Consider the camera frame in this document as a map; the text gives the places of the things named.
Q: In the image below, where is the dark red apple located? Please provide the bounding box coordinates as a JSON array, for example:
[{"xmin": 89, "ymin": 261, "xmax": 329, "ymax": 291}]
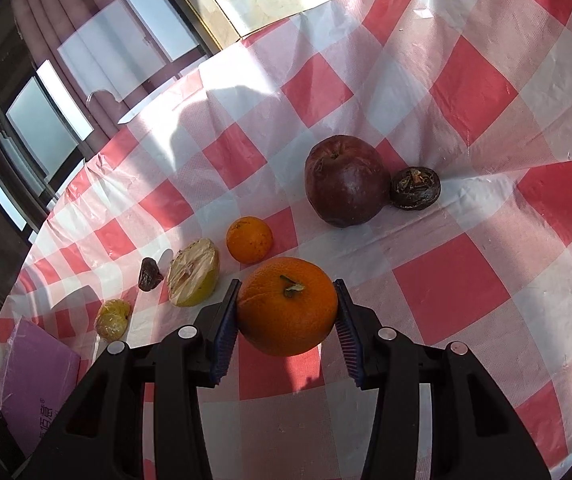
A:
[{"xmin": 304, "ymin": 134, "xmax": 390, "ymax": 229}]

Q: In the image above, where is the small dark dried fruit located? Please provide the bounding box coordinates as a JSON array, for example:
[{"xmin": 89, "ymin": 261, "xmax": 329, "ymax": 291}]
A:
[{"xmin": 137, "ymin": 257, "xmax": 164, "ymax": 292}]

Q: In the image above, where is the small orange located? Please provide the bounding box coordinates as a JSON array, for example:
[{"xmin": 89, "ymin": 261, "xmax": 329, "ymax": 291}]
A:
[{"xmin": 225, "ymin": 217, "xmax": 274, "ymax": 264}]

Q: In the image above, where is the cut apple half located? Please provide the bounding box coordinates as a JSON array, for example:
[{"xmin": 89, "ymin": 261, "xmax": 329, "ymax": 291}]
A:
[{"xmin": 166, "ymin": 238, "xmax": 220, "ymax": 308}]

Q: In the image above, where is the dark dried fruit right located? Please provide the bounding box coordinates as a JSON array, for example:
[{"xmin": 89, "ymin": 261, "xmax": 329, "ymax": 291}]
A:
[{"xmin": 390, "ymin": 167, "xmax": 441, "ymax": 210}]

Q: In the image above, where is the yellow fruit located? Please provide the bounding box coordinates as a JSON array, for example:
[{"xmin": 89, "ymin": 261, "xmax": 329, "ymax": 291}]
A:
[{"xmin": 94, "ymin": 299, "xmax": 132, "ymax": 342}]

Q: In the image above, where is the purple cardboard box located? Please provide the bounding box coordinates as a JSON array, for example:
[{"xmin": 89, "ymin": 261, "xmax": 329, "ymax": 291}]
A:
[{"xmin": 0, "ymin": 318, "xmax": 80, "ymax": 455}]

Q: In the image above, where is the pink curtain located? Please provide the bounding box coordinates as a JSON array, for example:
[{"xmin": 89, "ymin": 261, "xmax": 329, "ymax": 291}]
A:
[{"xmin": 10, "ymin": 0, "xmax": 209, "ymax": 151}]

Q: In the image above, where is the large orange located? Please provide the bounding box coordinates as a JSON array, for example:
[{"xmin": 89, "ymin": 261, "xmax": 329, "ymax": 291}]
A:
[{"xmin": 237, "ymin": 257, "xmax": 338, "ymax": 358}]

